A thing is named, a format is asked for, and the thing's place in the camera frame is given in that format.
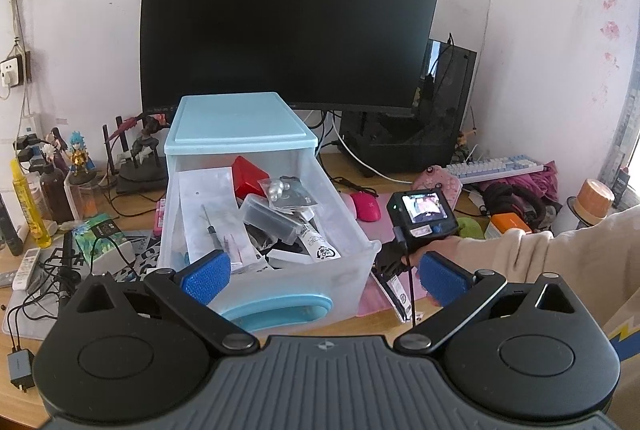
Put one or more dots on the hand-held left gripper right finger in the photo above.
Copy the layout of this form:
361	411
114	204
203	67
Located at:
441	279

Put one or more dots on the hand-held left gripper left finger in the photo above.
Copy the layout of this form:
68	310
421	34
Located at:
207	277

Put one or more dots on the person's right forearm cream sleeve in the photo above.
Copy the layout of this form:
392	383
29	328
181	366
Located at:
550	255

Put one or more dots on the blue plastic drawer cabinet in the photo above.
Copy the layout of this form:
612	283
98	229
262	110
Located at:
240	119

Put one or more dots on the person's right hand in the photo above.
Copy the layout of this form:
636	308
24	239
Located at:
425	253

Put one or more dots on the pink flowered pouch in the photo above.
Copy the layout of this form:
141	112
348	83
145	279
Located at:
440	184

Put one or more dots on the white and black card box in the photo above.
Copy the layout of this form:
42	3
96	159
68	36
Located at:
395	290

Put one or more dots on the green soft toy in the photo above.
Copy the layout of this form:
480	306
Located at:
470	228

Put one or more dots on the bright pink computer mouse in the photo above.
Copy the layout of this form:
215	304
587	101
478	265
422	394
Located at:
364	202

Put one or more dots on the black and white booklet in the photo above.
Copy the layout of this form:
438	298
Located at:
145	255

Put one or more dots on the screwdriver in clear packet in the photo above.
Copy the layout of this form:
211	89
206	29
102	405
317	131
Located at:
207	210

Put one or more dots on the pink desk mat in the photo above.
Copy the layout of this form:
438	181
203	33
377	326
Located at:
375	297

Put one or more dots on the pink small box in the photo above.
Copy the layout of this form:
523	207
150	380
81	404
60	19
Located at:
161	215

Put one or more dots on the small figurine beside keyboard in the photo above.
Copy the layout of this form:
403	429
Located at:
465	144

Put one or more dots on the black computer case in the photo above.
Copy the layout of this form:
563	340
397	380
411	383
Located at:
415	129

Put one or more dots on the white and blue keyboard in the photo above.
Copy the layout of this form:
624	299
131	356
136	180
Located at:
492	167

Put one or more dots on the clear plastic case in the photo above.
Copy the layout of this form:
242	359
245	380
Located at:
270	220

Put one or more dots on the orange and white box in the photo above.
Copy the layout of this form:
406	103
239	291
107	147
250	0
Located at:
510	226

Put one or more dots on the black headphones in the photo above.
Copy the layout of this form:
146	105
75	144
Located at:
515	205

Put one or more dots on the red box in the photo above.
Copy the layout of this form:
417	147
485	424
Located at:
248	180

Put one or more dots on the white printed tube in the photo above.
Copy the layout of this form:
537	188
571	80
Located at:
317	247

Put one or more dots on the clear bag of pearl beads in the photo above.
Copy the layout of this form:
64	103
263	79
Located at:
282	192

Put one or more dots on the green tissue packet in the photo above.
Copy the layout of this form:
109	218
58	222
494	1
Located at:
97	240

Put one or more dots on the magenta cloth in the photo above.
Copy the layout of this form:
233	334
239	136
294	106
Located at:
542	180

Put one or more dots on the dark winged figurine on base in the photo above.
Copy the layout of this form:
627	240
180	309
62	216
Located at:
142	154

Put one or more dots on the black stick microphone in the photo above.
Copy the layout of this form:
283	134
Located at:
65	267

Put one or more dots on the orange lidded jar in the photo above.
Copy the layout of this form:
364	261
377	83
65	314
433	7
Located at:
592	202

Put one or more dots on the brown bottle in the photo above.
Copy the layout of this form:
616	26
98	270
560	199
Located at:
55	192

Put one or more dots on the blue haired figurine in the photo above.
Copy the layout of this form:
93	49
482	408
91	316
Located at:
80	154

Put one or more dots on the white remote control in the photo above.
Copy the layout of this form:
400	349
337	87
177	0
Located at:
26	267

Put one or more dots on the person's cream printed shirt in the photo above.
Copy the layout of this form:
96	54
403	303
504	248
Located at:
622	340

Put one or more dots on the yellow liquid bottle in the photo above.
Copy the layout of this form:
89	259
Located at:
27	205

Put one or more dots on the purple haired figurine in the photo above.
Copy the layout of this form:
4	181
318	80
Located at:
55	149

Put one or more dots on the power strip with black plugs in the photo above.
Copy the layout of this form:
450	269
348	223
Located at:
27	144

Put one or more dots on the black curved monitor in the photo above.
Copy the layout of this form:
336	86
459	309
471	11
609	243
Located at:
290	19

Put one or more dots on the white wall socket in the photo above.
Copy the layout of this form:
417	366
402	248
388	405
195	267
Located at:
12	69

